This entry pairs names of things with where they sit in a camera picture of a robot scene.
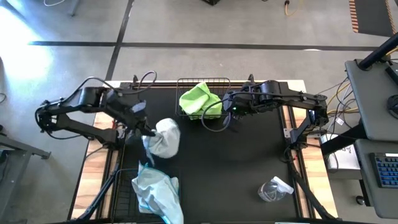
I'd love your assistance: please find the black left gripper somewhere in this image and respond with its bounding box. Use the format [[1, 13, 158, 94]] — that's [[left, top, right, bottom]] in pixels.
[[124, 104, 157, 137]]

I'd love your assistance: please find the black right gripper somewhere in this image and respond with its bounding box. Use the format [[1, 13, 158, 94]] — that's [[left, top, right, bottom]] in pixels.
[[223, 90, 254, 132]]

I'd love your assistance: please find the black table mat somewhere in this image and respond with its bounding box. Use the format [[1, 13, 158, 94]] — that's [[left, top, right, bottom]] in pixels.
[[119, 86, 300, 219]]

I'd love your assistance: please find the white box device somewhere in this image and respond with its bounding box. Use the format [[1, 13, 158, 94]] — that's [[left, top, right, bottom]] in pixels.
[[320, 133, 361, 170]]

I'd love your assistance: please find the gray desk surface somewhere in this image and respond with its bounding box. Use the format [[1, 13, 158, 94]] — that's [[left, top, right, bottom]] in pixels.
[[344, 58, 398, 141]]

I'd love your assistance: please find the gray keyboard tray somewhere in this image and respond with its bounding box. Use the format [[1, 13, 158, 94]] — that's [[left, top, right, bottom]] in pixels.
[[354, 138, 398, 218]]

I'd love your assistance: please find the black monitor pole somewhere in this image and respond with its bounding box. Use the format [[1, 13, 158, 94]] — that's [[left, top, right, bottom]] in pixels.
[[357, 33, 398, 71]]

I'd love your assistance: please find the black round object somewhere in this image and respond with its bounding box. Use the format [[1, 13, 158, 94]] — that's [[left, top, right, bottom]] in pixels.
[[387, 95, 398, 119]]

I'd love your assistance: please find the backlit black keyboard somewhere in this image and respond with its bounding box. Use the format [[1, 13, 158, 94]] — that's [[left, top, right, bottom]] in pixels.
[[369, 152, 398, 189]]

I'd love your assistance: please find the black orange-striped floor mat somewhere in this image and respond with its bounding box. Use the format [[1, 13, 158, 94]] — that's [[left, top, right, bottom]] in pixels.
[[348, 0, 398, 37]]

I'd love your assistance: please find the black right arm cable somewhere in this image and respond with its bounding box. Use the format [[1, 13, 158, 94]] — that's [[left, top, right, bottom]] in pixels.
[[201, 91, 233, 133]]

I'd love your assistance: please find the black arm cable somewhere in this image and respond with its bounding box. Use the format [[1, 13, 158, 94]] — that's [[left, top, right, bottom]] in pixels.
[[201, 91, 233, 133], [60, 70, 158, 103]]

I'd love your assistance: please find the black wire basket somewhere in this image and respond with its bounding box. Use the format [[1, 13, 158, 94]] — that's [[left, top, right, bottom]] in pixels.
[[175, 77, 233, 119], [112, 167, 181, 223]]

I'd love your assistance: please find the black metal table frame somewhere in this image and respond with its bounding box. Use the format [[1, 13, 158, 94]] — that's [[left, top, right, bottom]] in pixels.
[[71, 74, 338, 224]]

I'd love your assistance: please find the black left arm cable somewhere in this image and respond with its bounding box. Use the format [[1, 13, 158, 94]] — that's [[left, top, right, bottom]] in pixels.
[[60, 70, 158, 103]]

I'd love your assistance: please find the yellow cable with plug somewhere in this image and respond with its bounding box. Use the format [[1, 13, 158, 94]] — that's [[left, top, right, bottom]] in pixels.
[[284, 0, 304, 17]]

